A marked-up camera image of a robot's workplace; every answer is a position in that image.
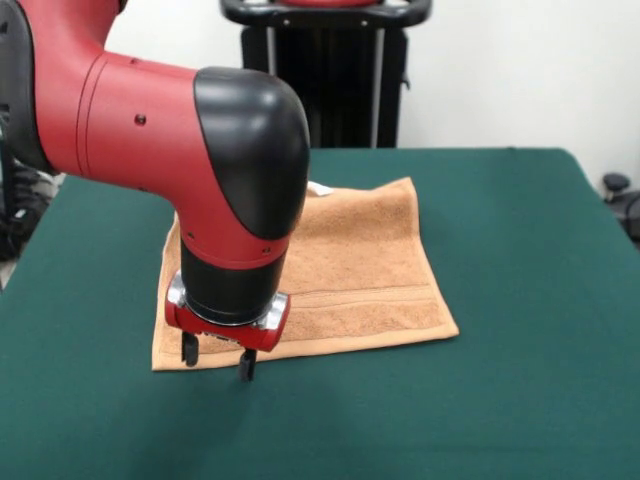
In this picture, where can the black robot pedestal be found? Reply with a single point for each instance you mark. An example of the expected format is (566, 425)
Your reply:
(340, 90)

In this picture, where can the dark green table cloth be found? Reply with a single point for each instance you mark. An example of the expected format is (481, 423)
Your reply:
(500, 375)

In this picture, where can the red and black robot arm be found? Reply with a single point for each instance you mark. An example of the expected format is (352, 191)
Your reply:
(150, 125)

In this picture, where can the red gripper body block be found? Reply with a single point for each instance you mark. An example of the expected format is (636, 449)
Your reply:
(225, 332)

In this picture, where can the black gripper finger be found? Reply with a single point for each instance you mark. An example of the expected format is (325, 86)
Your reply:
(246, 365)
(190, 350)

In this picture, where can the tan terry towel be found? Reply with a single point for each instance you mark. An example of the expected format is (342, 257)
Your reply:
(375, 260)

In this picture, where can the gray stand base black knob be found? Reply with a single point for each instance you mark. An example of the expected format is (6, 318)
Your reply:
(616, 182)

